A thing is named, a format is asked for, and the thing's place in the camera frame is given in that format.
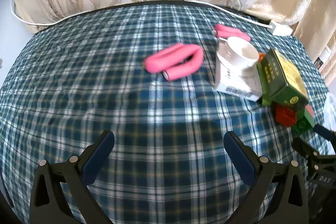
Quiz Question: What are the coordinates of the blue plaid cloth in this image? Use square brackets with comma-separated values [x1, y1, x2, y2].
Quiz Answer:
[0, 1, 332, 224]

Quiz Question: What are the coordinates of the white power cable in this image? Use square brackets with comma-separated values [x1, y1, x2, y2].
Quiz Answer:
[10, 0, 273, 29]

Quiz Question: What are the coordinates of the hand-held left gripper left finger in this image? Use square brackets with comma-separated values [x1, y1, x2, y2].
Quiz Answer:
[30, 130, 115, 224]

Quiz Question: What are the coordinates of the red toy block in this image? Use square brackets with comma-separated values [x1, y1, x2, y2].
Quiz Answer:
[274, 103, 314, 127]

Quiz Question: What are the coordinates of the green toy block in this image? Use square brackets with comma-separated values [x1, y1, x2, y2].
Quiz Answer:
[291, 109, 316, 135]

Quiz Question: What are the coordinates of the white power strip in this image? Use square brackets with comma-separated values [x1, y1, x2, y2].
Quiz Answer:
[268, 20, 293, 36]

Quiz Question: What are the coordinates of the pink hand grip exerciser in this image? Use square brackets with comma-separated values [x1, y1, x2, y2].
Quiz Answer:
[213, 24, 251, 42]
[144, 43, 204, 81]

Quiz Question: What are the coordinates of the green patterned box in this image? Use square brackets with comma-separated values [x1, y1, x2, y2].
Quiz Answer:
[257, 47, 310, 112]

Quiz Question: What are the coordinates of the white cup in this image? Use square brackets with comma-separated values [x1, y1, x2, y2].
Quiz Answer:
[217, 37, 259, 73]

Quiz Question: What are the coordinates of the white medicine box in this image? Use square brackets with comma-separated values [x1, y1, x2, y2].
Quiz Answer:
[214, 40, 264, 102]

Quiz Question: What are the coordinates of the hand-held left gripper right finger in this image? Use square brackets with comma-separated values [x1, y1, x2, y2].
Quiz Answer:
[223, 131, 309, 224]

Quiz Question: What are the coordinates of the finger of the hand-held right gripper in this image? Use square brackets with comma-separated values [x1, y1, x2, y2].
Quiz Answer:
[313, 124, 336, 142]
[292, 137, 319, 161]

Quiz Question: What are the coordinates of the white plastic bag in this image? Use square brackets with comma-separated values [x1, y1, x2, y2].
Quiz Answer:
[323, 93, 336, 135]

